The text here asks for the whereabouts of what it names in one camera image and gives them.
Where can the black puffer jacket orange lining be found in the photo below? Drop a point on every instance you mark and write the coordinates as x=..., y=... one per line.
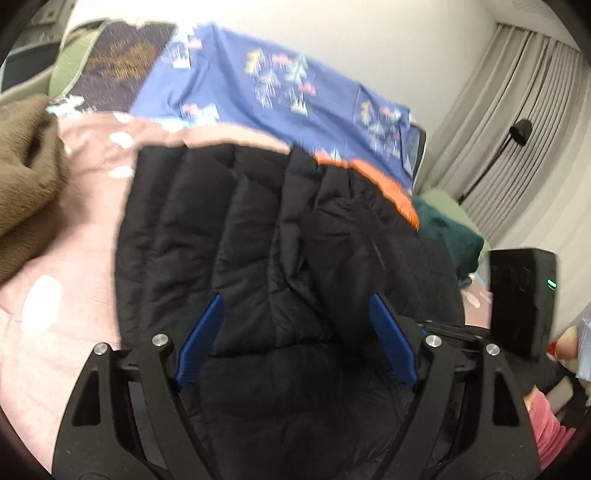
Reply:
x=277, y=230

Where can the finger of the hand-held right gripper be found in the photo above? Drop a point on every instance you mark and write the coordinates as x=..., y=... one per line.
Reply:
x=461, y=330

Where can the dark green garment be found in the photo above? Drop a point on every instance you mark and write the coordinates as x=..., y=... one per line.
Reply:
x=452, y=235

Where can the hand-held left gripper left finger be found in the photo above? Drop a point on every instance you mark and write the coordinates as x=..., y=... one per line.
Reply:
x=205, y=330

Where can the dark patterned pillow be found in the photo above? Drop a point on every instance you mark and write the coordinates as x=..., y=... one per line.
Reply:
x=115, y=64

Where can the brown fleece cloth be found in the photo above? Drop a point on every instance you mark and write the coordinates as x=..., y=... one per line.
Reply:
x=27, y=175

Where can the light green pillow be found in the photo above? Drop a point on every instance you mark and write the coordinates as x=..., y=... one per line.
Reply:
x=69, y=64

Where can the beige curtains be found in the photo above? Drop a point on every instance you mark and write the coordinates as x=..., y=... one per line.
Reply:
x=531, y=69

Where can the black floor lamp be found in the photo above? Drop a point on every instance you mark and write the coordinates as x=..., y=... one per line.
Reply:
x=521, y=129

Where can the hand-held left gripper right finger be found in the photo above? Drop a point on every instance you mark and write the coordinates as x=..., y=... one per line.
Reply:
x=392, y=337

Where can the person's right hand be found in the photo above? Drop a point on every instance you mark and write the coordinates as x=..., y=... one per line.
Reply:
x=569, y=346

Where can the blue tree print blanket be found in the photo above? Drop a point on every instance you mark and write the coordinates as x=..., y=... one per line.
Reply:
x=231, y=101

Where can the pink bedsheet with white dots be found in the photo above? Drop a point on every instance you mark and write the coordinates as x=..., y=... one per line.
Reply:
x=83, y=221

